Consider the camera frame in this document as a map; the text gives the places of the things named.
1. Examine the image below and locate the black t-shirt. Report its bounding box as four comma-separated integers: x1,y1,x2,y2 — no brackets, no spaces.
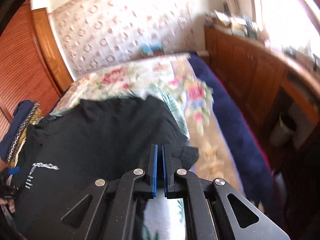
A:
12,96,199,239

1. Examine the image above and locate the left hand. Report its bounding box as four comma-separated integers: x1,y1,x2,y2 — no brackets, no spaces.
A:
0,198,15,213

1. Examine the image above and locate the yellow folded garment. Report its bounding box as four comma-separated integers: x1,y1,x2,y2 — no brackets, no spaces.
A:
7,107,41,167

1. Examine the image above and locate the navy blue folded garment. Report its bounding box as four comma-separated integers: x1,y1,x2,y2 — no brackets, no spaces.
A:
0,100,35,161

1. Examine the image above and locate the patterned navy folded garment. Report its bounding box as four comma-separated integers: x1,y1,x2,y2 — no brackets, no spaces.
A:
1,100,41,166

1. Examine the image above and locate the navy blue blanket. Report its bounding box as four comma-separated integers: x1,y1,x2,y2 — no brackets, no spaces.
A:
188,53,274,211

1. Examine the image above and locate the wooden wardrobe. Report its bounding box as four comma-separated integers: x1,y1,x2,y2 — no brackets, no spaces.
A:
1,0,73,137

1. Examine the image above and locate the floral quilt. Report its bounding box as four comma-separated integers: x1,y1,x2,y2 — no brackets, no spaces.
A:
51,53,244,193

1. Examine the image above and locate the blue tissue box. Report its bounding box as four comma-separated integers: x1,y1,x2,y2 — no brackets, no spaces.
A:
140,42,164,58

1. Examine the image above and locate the wooden sideboard cabinet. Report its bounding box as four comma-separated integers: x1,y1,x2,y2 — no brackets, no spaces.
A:
204,27,319,151

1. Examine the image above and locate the circle pattern curtain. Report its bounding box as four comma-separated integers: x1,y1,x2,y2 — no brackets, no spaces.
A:
51,0,204,76

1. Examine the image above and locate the cardboard box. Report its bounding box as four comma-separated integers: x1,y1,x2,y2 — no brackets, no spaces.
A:
214,10,248,36

